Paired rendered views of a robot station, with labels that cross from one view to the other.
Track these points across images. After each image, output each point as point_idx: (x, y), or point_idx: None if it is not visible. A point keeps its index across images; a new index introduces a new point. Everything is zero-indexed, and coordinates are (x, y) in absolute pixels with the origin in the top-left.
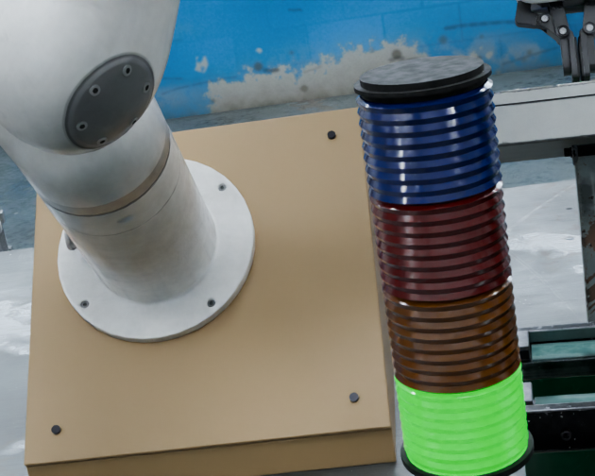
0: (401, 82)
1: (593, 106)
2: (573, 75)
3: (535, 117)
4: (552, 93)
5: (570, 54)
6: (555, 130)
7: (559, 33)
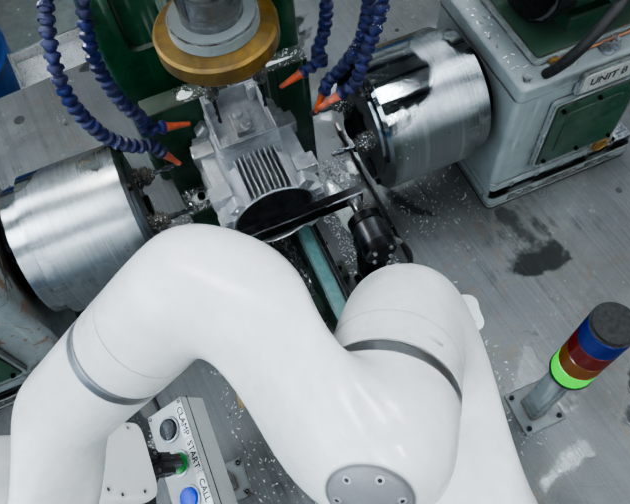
0: None
1: (207, 447)
2: (183, 463)
3: (220, 481)
4: (207, 470)
5: (173, 464)
6: (223, 469)
7: (161, 472)
